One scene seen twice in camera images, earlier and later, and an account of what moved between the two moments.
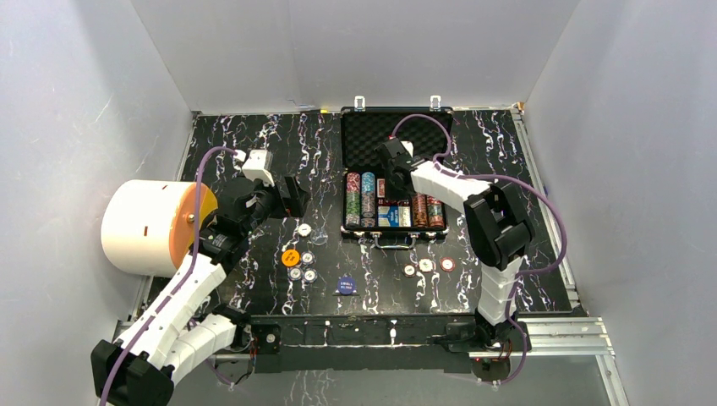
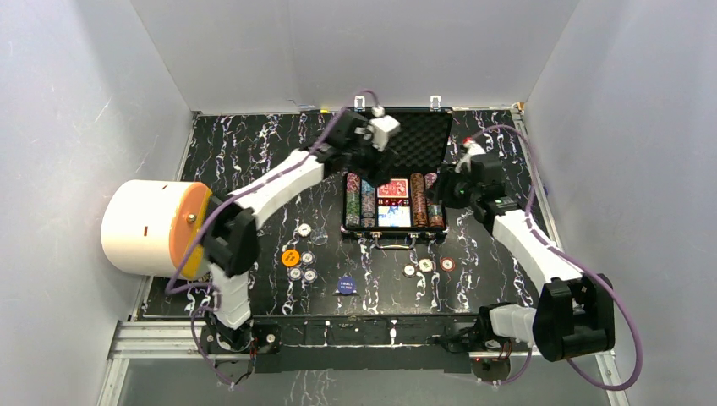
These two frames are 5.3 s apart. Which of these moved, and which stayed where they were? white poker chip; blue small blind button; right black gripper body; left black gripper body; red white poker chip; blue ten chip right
Moved: left black gripper body; right black gripper body
Stayed: red white poker chip; blue ten chip right; white poker chip; blue small blind button
